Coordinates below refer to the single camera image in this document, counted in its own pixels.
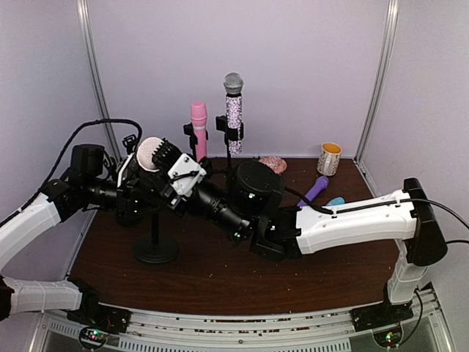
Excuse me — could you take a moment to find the pale pink small microphone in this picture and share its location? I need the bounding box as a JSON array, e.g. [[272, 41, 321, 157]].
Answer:
[[136, 136, 163, 172]]

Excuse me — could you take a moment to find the black glitter-mic stand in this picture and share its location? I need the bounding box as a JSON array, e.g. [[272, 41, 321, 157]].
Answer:
[[215, 115, 244, 171]]

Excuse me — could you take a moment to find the purple microphone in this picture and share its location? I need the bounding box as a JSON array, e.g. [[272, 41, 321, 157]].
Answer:
[[304, 176, 329, 202]]

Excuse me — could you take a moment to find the aluminium front rail base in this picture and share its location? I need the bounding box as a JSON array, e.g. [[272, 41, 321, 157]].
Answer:
[[26, 289, 455, 351]]

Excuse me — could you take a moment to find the aluminium left corner post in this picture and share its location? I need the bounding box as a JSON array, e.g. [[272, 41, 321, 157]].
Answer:
[[76, 0, 122, 158]]

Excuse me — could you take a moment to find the white floral mug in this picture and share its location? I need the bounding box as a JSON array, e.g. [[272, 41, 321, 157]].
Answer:
[[317, 142, 342, 177]]

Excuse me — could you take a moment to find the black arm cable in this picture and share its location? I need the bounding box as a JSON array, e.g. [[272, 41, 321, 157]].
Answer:
[[406, 197, 469, 245], [14, 117, 143, 217]]

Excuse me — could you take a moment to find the black mic stand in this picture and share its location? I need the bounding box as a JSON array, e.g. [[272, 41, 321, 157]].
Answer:
[[122, 134, 139, 155]]

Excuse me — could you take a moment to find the black small-mic stand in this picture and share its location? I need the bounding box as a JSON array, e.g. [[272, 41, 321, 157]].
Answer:
[[132, 213, 180, 266]]

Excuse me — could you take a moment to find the blue-head microphone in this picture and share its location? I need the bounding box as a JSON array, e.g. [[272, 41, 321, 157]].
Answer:
[[327, 197, 345, 206]]

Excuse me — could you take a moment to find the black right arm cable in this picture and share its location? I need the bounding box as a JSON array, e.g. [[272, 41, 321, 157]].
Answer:
[[406, 197, 469, 245]]

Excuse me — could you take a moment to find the aluminium corner post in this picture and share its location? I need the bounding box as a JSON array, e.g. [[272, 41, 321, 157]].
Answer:
[[76, 0, 122, 158], [354, 0, 400, 165]]

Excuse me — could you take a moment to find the glitter silver-head microphone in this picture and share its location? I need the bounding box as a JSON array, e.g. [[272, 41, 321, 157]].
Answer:
[[224, 73, 244, 155]]

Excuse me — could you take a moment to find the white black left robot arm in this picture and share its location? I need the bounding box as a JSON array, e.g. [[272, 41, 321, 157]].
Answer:
[[1, 180, 157, 326]]

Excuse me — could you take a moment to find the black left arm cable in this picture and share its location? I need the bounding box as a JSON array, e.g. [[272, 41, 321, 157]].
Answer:
[[14, 117, 143, 217]]

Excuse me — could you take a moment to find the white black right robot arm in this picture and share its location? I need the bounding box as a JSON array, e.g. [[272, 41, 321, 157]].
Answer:
[[137, 137, 448, 324]]

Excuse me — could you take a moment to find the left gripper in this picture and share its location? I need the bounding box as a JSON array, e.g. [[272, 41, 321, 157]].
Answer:
[[84, 176, 166, 219]]

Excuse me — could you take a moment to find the black pink-mic stand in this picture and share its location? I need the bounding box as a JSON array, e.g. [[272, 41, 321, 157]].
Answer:
[[183, 123, 208, 161]]

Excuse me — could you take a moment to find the patterned ceramic bowl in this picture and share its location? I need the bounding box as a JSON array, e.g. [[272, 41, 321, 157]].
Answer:
[[259, 156, 287, 175]]

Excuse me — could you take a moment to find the aluminium right corner post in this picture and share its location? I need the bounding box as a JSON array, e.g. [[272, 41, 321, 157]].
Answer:
[[354, 0, 400, 165]]

